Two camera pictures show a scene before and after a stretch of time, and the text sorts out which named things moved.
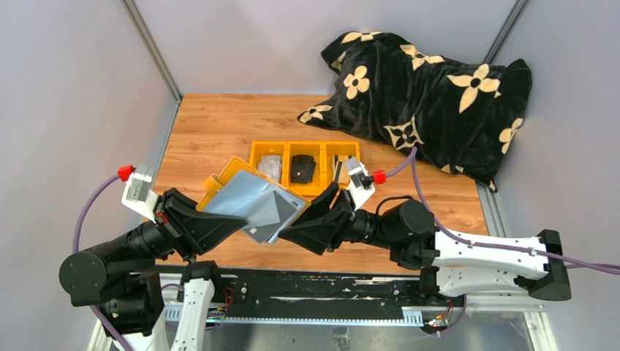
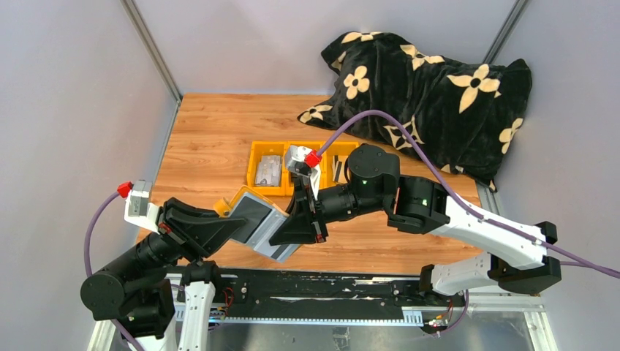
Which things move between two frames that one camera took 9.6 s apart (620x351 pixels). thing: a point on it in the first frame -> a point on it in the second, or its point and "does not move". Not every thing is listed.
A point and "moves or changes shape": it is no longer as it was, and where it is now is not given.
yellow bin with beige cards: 334,169 does not move
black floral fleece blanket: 458,117 does not move
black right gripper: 328,230 -> 303,227
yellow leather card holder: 243,191 moves or changes shape
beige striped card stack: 339,172 does not move
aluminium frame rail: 153,50 does not move
